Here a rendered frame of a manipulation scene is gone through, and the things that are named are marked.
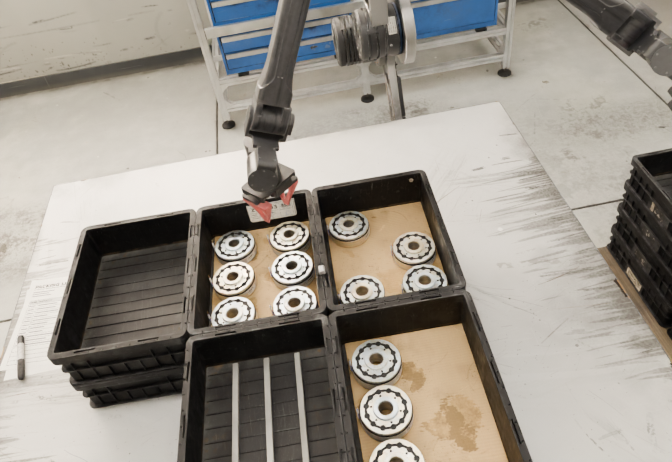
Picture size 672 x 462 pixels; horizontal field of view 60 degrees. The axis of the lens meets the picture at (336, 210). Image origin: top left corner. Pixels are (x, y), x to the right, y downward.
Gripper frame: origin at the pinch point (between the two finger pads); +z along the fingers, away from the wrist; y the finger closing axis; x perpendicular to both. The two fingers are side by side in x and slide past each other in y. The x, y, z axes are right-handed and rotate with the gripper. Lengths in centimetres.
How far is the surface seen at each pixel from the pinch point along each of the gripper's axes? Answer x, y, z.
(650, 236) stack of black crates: -62, 100, 65
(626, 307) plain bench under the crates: -67, 44, 36
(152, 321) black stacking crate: 20.0, -28.8, 23.5
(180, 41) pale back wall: 246, 147, 96
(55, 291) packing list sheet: 64, -35, 37
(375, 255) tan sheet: -13.1, 16.4, 23.2
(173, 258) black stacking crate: 31.3, -12.6, 23.8
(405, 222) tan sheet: -13.1, 29.9, 23.3
